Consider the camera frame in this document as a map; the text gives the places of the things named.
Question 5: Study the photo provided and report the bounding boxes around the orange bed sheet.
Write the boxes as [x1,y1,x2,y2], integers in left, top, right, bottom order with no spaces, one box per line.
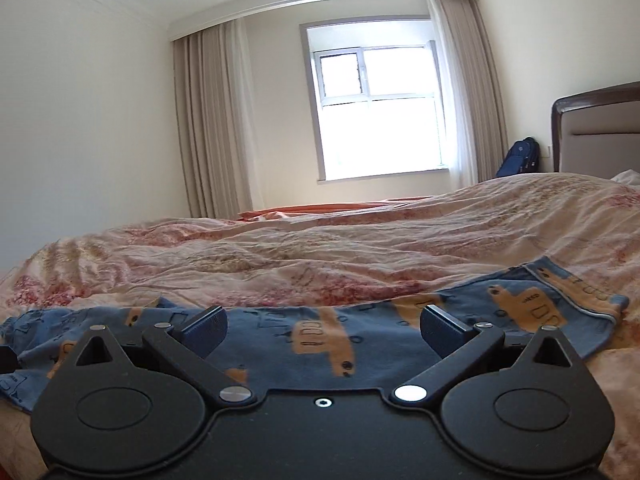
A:
[238,196,425,222]

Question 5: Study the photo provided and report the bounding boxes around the blue backpack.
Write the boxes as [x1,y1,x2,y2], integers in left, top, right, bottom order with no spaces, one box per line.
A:
[496,136,540,178]

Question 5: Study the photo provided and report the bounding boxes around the right beige curtain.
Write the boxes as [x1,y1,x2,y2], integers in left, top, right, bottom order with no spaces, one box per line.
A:
[426,0,508,188]

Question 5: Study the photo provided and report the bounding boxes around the beige curtain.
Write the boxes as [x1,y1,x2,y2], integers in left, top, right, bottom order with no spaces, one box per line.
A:
[426,0,508,188]
[172,18,260,219]

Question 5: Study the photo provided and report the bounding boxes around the pink floral quilt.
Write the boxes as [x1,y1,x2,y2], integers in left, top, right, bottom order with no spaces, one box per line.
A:
[1,174,639,479]

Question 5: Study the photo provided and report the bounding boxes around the brown padded headboard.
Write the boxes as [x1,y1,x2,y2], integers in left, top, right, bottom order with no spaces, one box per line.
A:
[551,81,639,179]

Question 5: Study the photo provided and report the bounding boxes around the left beige curtain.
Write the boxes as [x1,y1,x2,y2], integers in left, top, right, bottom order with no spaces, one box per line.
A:
[172,18,260,219]

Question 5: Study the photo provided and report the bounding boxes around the white pillow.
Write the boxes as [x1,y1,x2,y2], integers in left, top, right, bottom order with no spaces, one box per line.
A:
[612,169,640,186]

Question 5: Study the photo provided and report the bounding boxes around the grey framed window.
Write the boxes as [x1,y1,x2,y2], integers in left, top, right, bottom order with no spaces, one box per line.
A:
[300,15,447,182]

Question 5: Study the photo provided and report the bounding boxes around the blue children's pants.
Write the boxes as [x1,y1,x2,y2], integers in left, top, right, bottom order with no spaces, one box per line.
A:
[1,257,629,412]

